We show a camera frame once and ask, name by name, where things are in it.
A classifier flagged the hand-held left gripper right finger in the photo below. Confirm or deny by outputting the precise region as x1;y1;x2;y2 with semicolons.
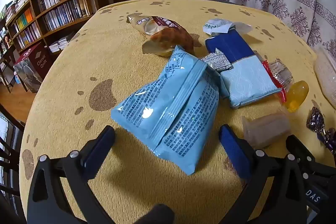
219;124;307;224

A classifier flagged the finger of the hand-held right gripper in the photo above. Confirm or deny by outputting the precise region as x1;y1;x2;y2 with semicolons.
286;134;319;184

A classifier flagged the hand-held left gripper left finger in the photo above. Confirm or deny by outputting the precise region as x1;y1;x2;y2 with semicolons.
26;125;116;224

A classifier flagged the yellow jelly cup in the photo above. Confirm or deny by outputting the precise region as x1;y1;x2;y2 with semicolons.
285;80;310;113

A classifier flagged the light blue snack bag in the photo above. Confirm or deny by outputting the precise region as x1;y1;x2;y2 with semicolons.
111;46;219;175

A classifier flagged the white plastic basket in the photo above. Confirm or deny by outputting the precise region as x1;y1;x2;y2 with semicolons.
314;49;336;106

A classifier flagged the clear packet with red edges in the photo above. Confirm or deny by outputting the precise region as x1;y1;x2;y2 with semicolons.
262;57;294;103

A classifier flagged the blue tissue pack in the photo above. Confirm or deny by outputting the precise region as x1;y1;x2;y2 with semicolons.
205;30;282;109

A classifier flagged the white green patterned snack packet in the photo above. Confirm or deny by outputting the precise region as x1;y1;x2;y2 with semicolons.
202;18;253;36

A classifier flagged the brown cream pancake snack packet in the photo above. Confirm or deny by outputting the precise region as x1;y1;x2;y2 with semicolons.
127;13;195;57

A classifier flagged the purple wrapped candy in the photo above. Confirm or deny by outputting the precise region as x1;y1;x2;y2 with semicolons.
317;127;336;155
307;107;326;133

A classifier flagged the translucent white jelly cup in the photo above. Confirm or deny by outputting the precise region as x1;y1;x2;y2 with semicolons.
241;113;291;148

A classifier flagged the yellow paw print blanket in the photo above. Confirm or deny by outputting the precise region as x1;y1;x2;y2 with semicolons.
19;0;319;224

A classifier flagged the dark wooden chair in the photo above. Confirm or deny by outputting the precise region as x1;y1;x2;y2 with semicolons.
0;103;27;216

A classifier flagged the small grey patterned candy wrapper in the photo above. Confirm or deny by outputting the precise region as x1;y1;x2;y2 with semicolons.
201;48;234;73

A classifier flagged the red cardboard box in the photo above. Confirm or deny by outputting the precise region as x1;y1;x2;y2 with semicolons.
13;42;53;94

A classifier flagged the stack of books on floor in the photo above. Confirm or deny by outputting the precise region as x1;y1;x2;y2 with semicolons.
49;32;77;53

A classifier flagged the wooden bookshelf with books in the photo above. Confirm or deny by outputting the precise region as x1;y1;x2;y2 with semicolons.
0;0;108;56

